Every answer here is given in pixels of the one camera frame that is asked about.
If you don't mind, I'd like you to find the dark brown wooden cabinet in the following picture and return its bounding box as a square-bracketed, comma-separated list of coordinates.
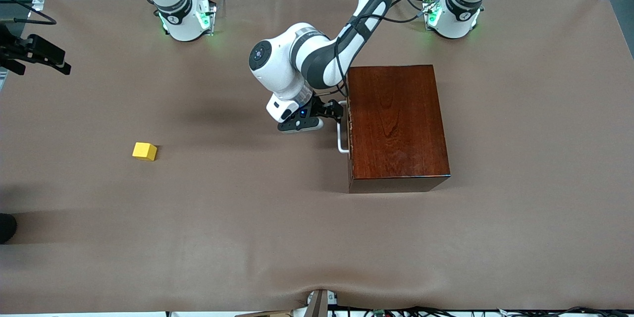
[346, 64, 451, 194]

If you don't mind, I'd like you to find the white drawer handle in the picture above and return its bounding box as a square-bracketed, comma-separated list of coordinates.
[337, 120, 350, 154]

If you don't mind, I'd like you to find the tan cardboard piece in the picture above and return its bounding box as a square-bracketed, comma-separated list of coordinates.
[235, 310, 293, 317]

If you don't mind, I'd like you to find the crinkled silver foil strip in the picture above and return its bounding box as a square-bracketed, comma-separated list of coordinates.
[347, 95, 354, 158]

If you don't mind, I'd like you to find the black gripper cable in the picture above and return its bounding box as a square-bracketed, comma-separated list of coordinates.
[333, 0, 449, 99]
[0, 0, 57, 24]

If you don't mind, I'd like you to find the yellow block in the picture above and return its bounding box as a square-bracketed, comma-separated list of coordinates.
[132, 142, 158, 162]

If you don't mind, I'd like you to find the grey camera stand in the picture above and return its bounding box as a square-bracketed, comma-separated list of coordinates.
[306, 290, 338, 317]

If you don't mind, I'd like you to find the black left arm base cable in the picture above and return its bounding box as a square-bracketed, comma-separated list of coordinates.
[394, 0, 431, 14]

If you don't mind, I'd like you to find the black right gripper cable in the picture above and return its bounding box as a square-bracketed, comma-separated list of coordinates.
[0, 0, 57, 24]

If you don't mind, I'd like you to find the brown table mat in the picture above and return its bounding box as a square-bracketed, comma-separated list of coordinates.
[0, 0, 634, 314]

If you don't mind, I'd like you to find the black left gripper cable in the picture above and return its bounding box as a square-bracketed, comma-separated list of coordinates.
[333, 0, 449, 99]

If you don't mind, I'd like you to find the black round object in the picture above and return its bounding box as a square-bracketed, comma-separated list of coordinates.
[0, 213, 18, 244]

